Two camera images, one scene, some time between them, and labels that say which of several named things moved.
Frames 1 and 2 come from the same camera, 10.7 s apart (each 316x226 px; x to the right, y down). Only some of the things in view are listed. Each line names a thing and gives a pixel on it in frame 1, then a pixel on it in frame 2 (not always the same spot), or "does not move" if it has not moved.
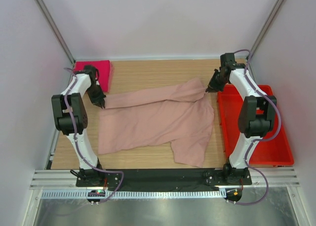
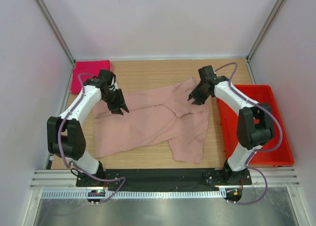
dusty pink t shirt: (180, 115) does not move
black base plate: (209, 179) does not move
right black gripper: (213, 87) to (199, 100)
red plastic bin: (275, 151) does not move
